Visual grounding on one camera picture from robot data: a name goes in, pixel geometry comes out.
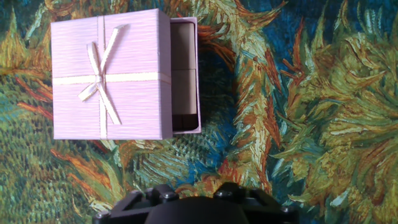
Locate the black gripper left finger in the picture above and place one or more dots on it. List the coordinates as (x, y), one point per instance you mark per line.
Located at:
(124, 215)

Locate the pink gift box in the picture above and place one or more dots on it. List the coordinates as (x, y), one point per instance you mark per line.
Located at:
(186, 62)

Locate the pink ribboned casing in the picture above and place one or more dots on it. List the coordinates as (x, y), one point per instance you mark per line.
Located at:
(133, 102)

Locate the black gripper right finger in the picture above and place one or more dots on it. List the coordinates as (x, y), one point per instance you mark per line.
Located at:
(267, 215)

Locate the sunflower painting cloth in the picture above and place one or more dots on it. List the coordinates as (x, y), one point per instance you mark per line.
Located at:
(311, 124)

